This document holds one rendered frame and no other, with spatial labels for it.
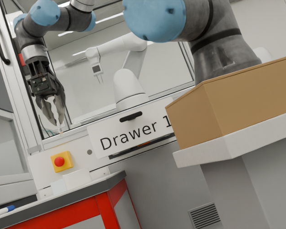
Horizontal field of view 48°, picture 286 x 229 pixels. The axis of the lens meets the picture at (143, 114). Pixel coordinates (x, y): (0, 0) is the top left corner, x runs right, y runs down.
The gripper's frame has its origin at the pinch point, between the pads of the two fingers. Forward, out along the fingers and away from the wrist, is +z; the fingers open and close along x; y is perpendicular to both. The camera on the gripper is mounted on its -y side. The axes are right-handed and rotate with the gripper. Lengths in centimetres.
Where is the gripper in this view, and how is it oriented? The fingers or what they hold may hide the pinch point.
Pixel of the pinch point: (58, 121)
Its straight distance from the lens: 105.3
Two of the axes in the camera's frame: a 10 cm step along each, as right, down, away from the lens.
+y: -0.5, -1.2, -9.9
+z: 3.4, 9.3, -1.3
